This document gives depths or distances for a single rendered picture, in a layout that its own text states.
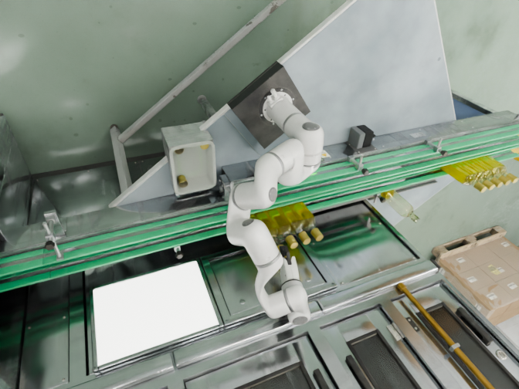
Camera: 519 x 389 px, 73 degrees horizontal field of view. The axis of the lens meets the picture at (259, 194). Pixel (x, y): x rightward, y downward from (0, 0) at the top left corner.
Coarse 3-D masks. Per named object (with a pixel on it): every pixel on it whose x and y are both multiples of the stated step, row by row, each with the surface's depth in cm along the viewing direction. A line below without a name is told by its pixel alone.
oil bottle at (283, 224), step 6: (270, 210) 150; (276, 210) 151; (270, 216) 148; (276, 216) 148; (282, 216) 148; (276, 222) 145; (282, 222) 145; (288, 222) 145; (282, 228) 142; (288, 228) 143; (282, 234) 143
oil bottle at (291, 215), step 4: (280, 208) 152; (284, 208) 151; (288, 208) 151; (292, 208) 151; (284, 212) 149; (288, 212) 149; (292, 212) 149; (296, 212) 149; (288, 216) 147; (292, 216) 147; (296, 216) 148; (288, 220) 146; (292, 220) 146; (296, 220) 146; (300, 220) 146; (292, 224) 144; (296, 224) 144; (300, 224) 145; (292, 228) 145; (296, 228) 144; (292, 232) 146; (296, 232) 146
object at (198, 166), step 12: (192, 144) 131; (204, 144) 133; (180, 156) 140; (192, 156) 142; (204, 156) 144; (180, 168) 143; (192, 168) 146; (204, 168) 148; (192, 180) 148; (204, 180) 148; (180, 192) 142
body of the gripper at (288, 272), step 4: (292, 256) 128; (284, 260) 126; (292, 260) 126; (284, 264) 125; (292, 264) 125; (296, 264) 125; (280, 268) 131; (284, 268) 124; (288, 268) 123; (292, 268) 123; (296, 268) 124; (280, 272) 131; (284, 272) 124; (288, 272) 122; (292, 272) 122; (296, 272) 122; (280, 276) 132; (284, 276) 123; (288, 276) 121; (292, 276) 121; (296, 276) 121; (284, 280) 123; (288, 280) 121
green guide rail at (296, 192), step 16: (480, 144) 195; (496, 144) 196; (512, 144) 196; (416, 160) 180; (432, 160) 181; (448, 160) 181; (352, 176) 167; (368, 176) 167; (384, 176) 167; (288, 192) 155; (304, 192) 155; (320, 192) 156
